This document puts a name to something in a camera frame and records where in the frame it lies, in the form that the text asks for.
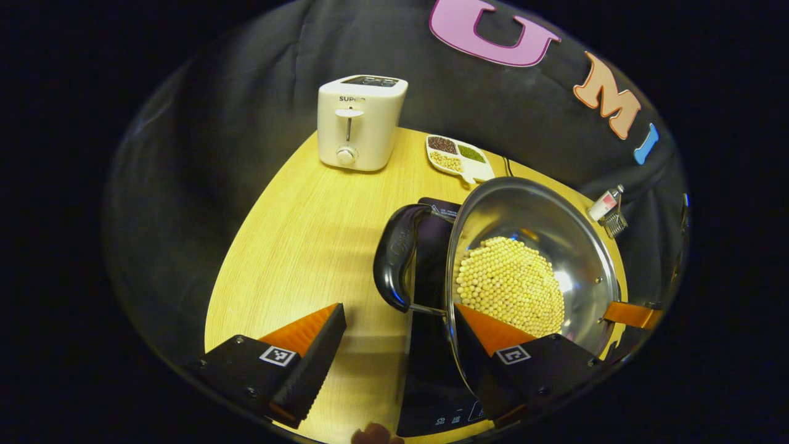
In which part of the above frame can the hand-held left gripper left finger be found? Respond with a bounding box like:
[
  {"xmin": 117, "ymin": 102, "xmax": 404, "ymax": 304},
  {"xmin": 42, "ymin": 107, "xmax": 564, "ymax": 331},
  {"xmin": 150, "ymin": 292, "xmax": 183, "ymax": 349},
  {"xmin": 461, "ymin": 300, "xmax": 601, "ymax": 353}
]
[{"xmin": 197, "ymin": 302, "xmax": 348, "ymax": 430}]

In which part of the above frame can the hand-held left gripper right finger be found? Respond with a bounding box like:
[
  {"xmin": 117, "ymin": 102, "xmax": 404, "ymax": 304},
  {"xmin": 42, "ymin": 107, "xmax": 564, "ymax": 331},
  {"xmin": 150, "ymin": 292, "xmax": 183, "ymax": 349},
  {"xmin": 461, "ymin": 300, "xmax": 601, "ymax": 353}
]
[{"xmin": 453, "ymin": 302, "xmax": 608, "ymax": 429}]

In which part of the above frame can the black induction cooktop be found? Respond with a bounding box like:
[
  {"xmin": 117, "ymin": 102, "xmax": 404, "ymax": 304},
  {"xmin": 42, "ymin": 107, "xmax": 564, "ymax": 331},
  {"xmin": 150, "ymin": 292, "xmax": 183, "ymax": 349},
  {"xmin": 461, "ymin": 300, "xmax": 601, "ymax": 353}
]
[{"xmin": 396, "ymin": 197, "xmax": 500, "ymax": 438}]

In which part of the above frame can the steel pot with black handles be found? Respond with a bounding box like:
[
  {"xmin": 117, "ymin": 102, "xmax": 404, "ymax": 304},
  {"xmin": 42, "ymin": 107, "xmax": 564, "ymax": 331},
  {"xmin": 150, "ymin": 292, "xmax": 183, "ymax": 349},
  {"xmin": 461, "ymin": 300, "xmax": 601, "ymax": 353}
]
[{"xmin": 373, "ymin": 177, "xmax": 622, "ymax": 398}]

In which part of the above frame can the pile of yellow soybeans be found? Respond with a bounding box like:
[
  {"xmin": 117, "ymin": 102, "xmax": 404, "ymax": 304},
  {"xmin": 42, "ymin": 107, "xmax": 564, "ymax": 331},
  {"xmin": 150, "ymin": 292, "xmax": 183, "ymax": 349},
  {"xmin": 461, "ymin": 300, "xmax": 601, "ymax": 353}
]
[{"xmin": 455, "ymin": 236, "xmax": 566, "ymax": 339}]

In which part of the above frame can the clear bottle with pink label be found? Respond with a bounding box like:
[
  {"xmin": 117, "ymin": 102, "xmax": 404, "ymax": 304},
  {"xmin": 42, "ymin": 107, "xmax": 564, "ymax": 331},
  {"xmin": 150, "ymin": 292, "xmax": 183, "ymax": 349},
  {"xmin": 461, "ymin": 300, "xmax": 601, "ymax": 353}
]
[{"xmin": 587, "ymin": 184, "xmax": 625, "ymax": 223}]

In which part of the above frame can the white divided dish of beans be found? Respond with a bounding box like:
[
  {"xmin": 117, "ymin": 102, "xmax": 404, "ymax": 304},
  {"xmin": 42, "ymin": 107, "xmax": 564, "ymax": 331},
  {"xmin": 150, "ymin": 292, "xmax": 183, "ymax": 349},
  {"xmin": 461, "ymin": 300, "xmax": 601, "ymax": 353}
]
[{"xmin": 425, "ymin": 134, "xmax": 496, "ymax": 184}]

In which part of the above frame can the white toaster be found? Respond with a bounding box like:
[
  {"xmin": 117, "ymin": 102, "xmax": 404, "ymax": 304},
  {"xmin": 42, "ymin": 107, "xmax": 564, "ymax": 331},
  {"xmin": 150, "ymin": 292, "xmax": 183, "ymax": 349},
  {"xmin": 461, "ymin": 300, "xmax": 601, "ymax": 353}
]
[{"xmin": 317, "ymin": 75, "xmax": 409, "ymax": 172}]

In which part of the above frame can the small wire mesh basket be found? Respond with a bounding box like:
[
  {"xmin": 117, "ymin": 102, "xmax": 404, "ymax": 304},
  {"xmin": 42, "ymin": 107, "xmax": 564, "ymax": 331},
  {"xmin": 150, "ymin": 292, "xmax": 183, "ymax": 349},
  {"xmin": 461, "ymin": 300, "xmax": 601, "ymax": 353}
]
[{"xmin": 597, "ymin": 210, "xmax": 629, "ymax": 239}]

